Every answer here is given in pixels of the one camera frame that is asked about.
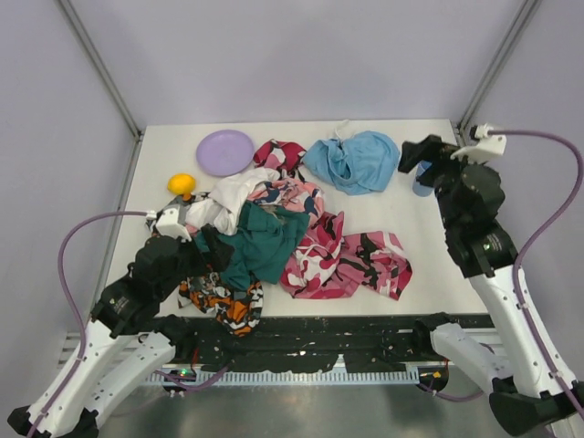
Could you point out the white cloth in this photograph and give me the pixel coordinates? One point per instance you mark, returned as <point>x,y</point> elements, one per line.
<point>221,207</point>

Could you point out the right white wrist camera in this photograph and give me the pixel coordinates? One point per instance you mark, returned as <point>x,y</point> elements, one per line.
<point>487,146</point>

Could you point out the pink black camo cloth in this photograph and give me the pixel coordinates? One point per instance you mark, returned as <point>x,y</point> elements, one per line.
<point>329,264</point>

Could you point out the dark green cloth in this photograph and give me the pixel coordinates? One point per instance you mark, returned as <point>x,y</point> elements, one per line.
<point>263,242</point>

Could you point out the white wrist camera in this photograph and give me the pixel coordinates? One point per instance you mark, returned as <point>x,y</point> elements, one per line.
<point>487,146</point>
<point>169,222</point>

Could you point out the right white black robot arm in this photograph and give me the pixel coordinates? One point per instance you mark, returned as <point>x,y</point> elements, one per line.
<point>532,386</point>

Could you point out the left aluminium frame post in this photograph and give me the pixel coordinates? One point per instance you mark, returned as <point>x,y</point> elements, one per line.
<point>81,34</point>

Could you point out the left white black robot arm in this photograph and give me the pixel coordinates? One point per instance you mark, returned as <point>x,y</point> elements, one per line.
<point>125,340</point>

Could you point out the red pink camo cloth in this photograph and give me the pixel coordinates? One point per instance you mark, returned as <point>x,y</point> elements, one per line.
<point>283,156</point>

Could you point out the right aluminium frame post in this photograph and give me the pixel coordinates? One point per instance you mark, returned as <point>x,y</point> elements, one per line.
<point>519,24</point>

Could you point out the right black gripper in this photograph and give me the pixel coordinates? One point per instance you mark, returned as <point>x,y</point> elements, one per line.
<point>432,161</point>

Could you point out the pink navy camo cloth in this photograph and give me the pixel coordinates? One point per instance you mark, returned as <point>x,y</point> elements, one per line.
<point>291,194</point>

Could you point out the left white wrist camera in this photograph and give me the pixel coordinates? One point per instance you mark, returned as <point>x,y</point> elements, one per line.
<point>169,222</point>

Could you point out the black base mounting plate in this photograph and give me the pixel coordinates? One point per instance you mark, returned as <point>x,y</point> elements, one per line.
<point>305,345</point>

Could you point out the white slotted cable duct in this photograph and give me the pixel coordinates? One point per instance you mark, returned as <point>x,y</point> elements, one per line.
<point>338,375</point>

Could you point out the orange grey camo cloth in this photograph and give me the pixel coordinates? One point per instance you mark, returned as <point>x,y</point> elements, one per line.
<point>233,296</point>

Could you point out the light blue cloth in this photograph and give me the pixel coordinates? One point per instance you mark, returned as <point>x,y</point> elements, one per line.
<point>354,163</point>

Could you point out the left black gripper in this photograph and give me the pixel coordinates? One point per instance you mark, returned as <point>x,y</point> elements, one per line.
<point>201,251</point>

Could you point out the aluminium frame post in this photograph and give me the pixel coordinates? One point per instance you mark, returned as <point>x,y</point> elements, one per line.
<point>81,34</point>
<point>519,24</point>

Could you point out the purple plastic plate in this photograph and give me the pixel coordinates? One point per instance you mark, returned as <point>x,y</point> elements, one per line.
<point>225,152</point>

